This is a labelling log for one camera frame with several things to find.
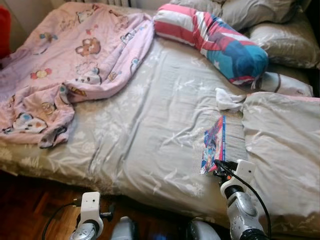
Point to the silver robot right leg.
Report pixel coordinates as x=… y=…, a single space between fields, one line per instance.
x=205 y=232

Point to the crumpled white tissue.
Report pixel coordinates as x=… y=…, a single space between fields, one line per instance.
x=229 y=100

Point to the red sofa cushion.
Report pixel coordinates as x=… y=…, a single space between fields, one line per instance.
x=4 y=30

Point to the grey floral duvet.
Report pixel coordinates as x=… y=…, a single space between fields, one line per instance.
x=285 y=150

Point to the pink cartoon print blanket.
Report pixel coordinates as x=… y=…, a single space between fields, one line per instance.
x=75 y=65

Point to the pale pillow with brown stripe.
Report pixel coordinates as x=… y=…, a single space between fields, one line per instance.
x=287 y=85

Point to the red white blue striped bolster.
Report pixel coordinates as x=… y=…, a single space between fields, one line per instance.
x=225 y=47

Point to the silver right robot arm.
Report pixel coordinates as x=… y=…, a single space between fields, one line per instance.
x=242 y=210

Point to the colourful comic book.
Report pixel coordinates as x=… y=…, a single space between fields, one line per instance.
x=214 y=142

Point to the bed with grey floral sheet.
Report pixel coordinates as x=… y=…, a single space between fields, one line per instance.
x=150 y=125

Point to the silver robot leg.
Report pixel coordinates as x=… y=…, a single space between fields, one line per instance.
x=124 y=230
x=205 y=232

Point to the silver robot left leg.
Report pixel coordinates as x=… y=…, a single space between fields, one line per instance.
x=124 y=230

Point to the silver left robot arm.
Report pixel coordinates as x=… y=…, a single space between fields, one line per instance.
x=86 y=231

